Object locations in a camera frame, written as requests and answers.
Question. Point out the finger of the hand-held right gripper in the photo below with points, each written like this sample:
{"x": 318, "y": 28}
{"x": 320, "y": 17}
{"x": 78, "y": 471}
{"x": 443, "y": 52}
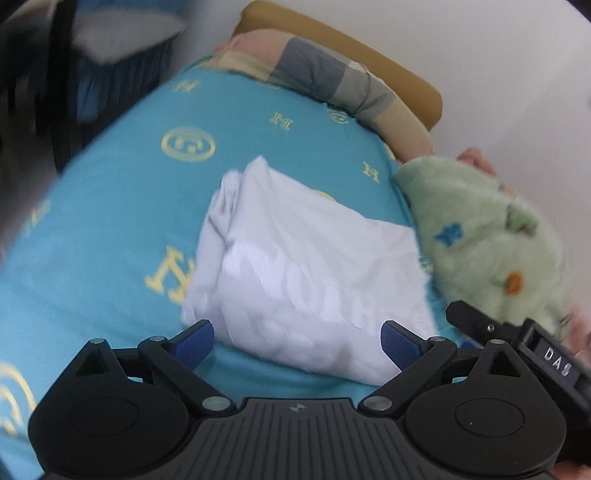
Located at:
{"x": 480, "y": 323}

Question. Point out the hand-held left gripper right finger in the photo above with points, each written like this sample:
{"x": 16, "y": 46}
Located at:
{"x": 399, "y": 346}

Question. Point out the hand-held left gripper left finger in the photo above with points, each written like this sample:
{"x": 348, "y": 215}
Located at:
{"x": 196, "y": 344}

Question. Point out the white printed t-shirt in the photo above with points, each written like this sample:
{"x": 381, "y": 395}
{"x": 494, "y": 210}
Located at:
{"x": 300, "y": 277}

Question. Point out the person's right hand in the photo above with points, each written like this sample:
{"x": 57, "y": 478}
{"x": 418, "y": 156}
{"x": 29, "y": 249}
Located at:
{"x": 582, "y": 332}

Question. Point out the green printed fleece blanket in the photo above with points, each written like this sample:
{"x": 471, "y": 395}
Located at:
{"x": 485, "y": 230}

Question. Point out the teal patterned bed sheet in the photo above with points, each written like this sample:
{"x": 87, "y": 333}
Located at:
{"x": 115, "y": 207}

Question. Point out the pink plush toy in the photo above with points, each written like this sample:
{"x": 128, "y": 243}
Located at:
{"x": 475, "y": 159}

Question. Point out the mustard yellow headboard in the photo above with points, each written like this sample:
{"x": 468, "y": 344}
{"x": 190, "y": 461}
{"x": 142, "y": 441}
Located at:
{"x": 392, "y": 74}

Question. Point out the blue covered chair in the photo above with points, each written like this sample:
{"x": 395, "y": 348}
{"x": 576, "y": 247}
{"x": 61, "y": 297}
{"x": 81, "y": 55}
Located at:
{"x": 106, "y": 92}

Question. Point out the patchwork colour-block pillow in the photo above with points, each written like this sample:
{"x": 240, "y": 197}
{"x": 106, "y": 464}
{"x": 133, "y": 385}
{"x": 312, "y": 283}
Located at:
{"x": 314, "y": 64}

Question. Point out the grey seat cushion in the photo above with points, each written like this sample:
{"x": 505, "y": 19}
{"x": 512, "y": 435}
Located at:
{"x": 124, "y": 32}

